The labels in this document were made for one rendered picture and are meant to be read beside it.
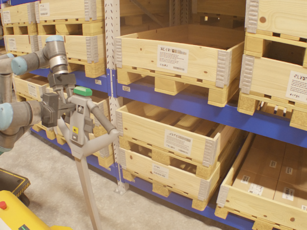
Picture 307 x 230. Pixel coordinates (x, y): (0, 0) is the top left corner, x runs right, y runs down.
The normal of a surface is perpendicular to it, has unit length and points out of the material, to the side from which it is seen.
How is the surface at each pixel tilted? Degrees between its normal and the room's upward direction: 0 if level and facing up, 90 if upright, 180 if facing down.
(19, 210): 14
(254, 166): 0
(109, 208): 0
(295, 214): 90
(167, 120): 0
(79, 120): 74
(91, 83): 90
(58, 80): 62
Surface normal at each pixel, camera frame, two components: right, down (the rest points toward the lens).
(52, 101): 0.84, 0.25
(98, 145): -0.47, 0.23
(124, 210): 0.00, -0.89
